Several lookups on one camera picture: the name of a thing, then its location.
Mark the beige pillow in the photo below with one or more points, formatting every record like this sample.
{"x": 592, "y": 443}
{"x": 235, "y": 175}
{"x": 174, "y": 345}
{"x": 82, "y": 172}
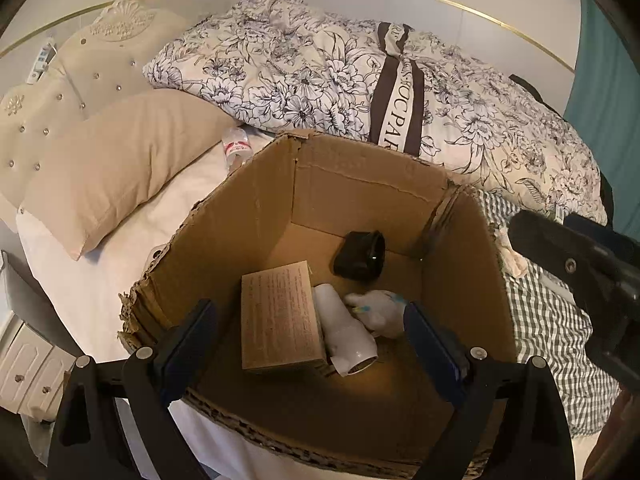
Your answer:
{"x": 125, "y": 165}

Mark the green checked blanket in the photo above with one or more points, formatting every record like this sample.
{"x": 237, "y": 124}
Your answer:
{"x": 550, "y": 320}

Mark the small brown cardboard box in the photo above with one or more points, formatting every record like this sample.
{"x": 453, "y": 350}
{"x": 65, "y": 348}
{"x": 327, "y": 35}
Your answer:
{"x": 280, "y": 315}

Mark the black pouch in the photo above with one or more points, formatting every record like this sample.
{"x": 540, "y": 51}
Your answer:
{"x": 357, "y": 255}

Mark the teal curtain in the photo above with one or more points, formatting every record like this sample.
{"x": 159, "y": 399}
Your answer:
{"x": 610, "y": 110}

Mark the clear plastic bottle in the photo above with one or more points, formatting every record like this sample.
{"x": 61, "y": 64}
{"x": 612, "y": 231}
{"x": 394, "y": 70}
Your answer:
{"x": 236, "y": 146}

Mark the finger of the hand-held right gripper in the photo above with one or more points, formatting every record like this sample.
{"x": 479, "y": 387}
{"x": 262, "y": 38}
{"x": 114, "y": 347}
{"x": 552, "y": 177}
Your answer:
{"x": 607, "y": 237}
{"x": 555, "y": 247}

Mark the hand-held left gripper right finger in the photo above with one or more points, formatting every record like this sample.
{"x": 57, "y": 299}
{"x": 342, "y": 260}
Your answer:
{"x": 432, "y": 347}

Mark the floral printed duvet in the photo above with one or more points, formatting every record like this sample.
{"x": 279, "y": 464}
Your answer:
{"x": 310, "y": 75}

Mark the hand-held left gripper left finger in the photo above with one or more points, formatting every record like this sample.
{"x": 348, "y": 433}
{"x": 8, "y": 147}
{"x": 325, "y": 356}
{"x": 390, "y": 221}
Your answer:
{"x": 187, "y": 340}

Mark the large cardboard box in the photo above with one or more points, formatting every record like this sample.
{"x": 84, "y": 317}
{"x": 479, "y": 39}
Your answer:
{"x": 360, "y": 195}

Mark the beige fabric scrap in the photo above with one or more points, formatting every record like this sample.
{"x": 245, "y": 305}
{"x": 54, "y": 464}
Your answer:
{"x": 515, "y": 260}

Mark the beige tufted headboard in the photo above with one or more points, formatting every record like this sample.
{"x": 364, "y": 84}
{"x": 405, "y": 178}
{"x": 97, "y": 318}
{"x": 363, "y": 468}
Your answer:
{"x": 100, "y": 55}

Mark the white power strip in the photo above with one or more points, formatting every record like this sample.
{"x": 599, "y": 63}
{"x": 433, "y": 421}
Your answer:
{"x": 41, "y": 60}

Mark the white plush toy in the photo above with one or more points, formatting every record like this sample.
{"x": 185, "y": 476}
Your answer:
{"x": 382, "y": 310}

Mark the white nightstand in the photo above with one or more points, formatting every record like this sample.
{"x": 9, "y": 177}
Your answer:
{"x": 35, "y": 365}

